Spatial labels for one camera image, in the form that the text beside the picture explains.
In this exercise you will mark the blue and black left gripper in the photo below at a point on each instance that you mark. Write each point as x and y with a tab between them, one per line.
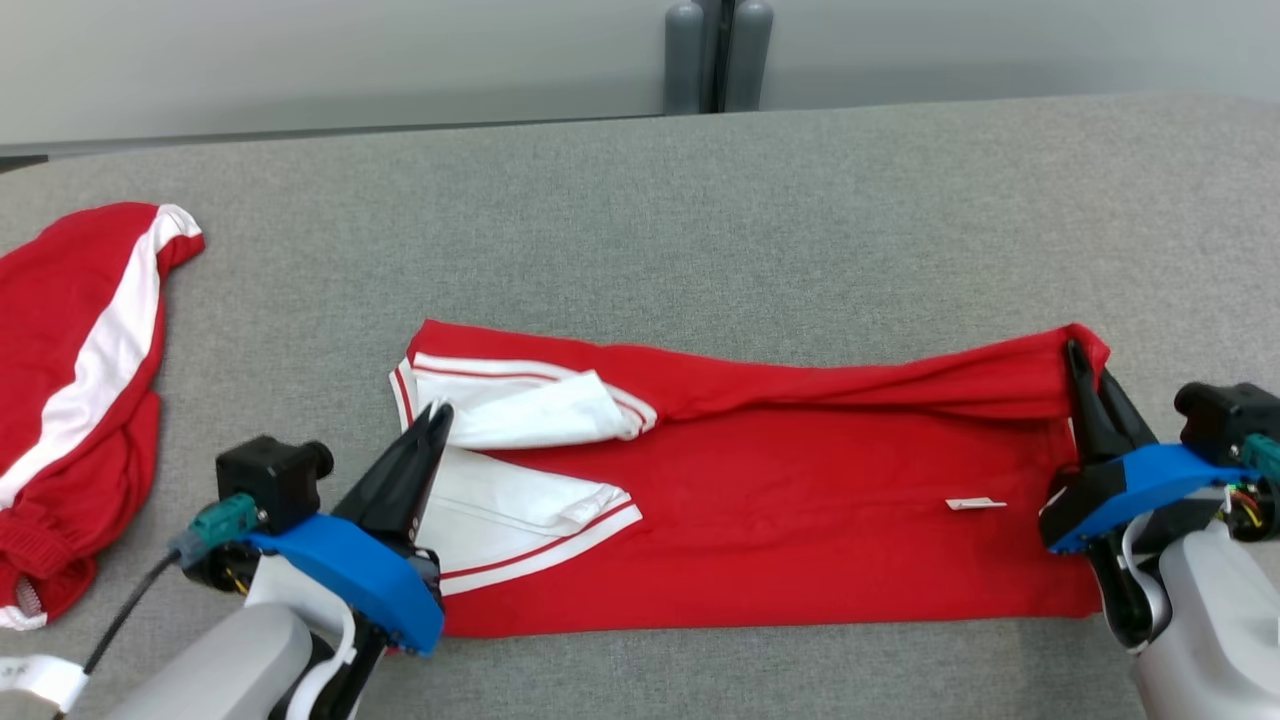
370	580

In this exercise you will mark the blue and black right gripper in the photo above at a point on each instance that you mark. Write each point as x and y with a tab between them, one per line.
1140	480

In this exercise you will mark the red jersey with white sleeves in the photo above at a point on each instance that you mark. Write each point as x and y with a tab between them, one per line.
800	480

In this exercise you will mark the red shorts with white stripe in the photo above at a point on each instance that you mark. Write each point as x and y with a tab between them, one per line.
60	300

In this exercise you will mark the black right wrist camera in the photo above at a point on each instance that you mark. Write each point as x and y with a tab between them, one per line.
1220	410

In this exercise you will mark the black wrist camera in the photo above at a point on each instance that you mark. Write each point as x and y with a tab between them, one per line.
1220	410
270	475

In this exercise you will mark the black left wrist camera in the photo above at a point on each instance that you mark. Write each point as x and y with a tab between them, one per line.
270	475

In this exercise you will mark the grey partition post double foot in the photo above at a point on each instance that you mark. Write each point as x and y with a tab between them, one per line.
685	60

